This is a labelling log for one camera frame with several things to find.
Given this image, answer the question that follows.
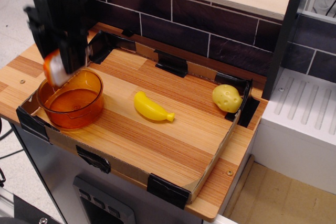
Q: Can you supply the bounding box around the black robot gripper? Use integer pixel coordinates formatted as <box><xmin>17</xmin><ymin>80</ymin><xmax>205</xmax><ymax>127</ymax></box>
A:
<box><xmin>25</xmin><ymin>0</ymin><xmax>88</xmax><ymax>74</ymax></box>

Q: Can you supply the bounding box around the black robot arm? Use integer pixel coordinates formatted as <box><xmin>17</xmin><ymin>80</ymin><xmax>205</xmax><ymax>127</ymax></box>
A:
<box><xmin>24</xmin><ymin>0</ymin><xmax>88</xmax><ymax>74</ymax></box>

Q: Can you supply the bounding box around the taped cardboard fence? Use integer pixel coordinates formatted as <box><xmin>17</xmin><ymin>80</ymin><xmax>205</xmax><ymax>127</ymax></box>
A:
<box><xmin>17</xmin><ymin>44</ymin><xmax>261</xmax><ymax>208</ymax></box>

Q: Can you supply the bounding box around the orange transparent plastic pot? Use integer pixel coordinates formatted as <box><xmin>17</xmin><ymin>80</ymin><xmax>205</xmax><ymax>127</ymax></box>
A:
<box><xmin>37</xmin><ymin>69</ymin><xmax>104</xmax><ymax>129</ymax></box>

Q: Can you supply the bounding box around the yellow toy banana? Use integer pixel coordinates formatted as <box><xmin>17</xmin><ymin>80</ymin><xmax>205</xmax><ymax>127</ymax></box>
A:
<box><xmin>133</xmin><ymin>91</ymin><xmax>175</xmax><ymax>122</ymax></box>

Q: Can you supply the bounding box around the grey toy oven panel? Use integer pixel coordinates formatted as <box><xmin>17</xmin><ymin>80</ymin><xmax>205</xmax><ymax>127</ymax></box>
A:
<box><xmin>73</xmin><ymin>176</ymin><xmax>136</xmax><ymax>223</ymax></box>

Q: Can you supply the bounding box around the yellow toy potato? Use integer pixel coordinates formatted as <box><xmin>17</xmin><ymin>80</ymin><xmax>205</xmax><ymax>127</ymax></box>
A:
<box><xmin>212</xmin><ymin>84</ymin><xmax>243</xmax><ymax>113</ymax></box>

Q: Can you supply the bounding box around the white toy sink drainboard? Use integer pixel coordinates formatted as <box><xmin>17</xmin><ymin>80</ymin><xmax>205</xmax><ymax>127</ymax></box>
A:
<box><xmin>252</xmin><ymin>69</ymin><xmax>335</xmax><ymax>194</ymax></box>

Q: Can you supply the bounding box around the dark grey right post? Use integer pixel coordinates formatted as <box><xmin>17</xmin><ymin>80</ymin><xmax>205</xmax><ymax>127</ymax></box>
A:
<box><xmin>262</xmin><ymin>0</ymin><xmax>301</xmax><ymax>100</ymax></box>

